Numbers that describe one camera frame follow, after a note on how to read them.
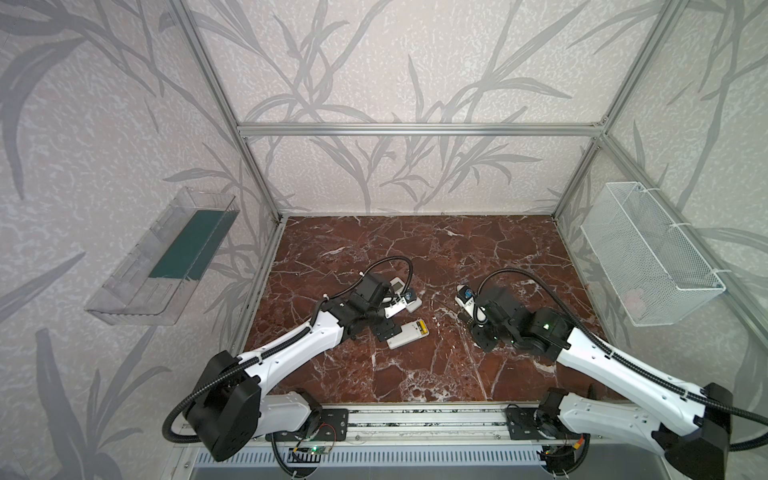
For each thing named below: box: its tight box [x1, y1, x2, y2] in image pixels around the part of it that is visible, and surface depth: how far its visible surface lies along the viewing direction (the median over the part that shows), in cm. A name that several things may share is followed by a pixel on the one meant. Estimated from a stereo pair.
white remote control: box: [386, 318, 430, 350], surface depth 90 cm
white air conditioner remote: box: [384, 276, 407, 319], surface depth 74 cm
